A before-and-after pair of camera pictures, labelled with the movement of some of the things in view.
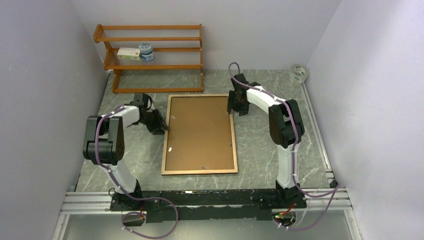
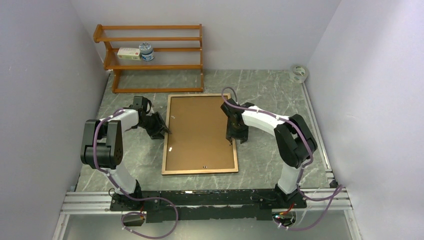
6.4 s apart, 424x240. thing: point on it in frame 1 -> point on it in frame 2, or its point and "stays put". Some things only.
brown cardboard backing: [200, 137] stays put
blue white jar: [146, 51] stays put
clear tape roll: [298, 73] stays put
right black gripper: [242, 110] -> [243, 136]
